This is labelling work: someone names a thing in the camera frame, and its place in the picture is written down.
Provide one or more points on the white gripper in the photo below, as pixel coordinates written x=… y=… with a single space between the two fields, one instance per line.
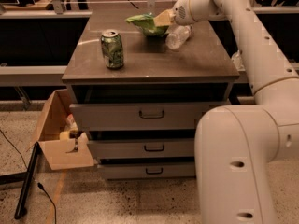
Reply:
x=180 y=12

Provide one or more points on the green rice chip bag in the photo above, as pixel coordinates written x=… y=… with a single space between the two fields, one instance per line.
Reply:
x=145 y=24

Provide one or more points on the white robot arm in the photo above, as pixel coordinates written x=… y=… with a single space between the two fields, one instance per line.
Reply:
x=234 y=143

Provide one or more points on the clear plastic water bottle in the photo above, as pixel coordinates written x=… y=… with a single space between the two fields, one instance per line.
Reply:
x=178 y=36

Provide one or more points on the green soda can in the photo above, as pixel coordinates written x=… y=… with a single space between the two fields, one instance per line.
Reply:
x=112 y=50

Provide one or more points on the left clear sanitizer bottle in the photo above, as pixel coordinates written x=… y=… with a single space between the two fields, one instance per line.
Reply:
x=237 y=60

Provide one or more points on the grey drawer cabinet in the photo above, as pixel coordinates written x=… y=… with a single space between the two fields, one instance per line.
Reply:
x=200 y=71

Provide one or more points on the tape roll in box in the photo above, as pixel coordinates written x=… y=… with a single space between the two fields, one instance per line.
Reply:
x=64 y=135

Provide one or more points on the open cardboard box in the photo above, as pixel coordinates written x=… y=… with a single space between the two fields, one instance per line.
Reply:
x=53 y=119

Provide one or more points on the black monitor stand bar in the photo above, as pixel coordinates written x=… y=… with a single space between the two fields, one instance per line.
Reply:
x=27 y=180

